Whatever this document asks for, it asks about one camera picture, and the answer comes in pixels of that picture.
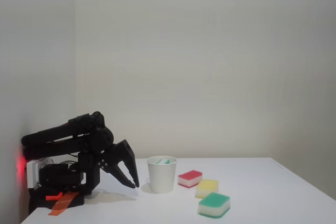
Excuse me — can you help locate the white paper cup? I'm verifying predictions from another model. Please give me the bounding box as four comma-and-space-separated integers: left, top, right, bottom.
146, 155, 177, 194

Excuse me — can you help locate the red sponge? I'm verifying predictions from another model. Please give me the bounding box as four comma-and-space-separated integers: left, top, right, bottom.
177, 169, 204, 189

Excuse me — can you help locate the white power box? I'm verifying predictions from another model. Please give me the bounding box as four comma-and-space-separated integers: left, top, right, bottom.
26, 156, 52, 189

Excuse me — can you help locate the yellow sponge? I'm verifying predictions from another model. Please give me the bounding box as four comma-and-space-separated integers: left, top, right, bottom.
195, 179, 219, 199

